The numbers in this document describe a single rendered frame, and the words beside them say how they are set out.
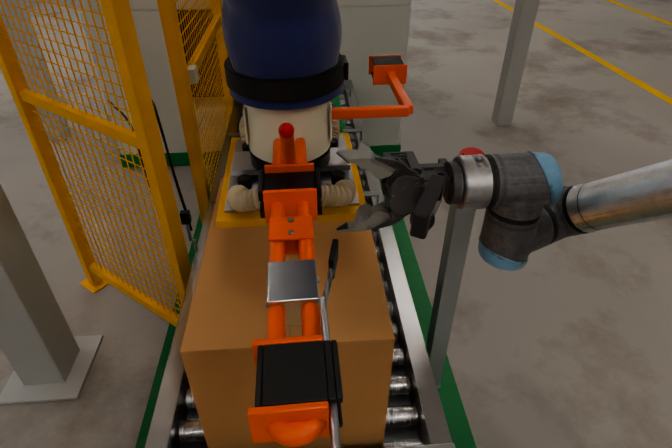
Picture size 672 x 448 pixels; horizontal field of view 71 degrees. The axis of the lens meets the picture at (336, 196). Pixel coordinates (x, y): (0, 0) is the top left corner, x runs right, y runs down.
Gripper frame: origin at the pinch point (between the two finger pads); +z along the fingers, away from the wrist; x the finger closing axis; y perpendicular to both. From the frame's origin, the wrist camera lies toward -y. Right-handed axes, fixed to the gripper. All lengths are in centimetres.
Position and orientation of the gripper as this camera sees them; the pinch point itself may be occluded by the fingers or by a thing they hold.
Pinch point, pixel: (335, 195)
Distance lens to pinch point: 74.9
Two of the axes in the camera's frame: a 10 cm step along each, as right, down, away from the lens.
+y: -0.9, -5.6, 8.2
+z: -10.0, 0.5, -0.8
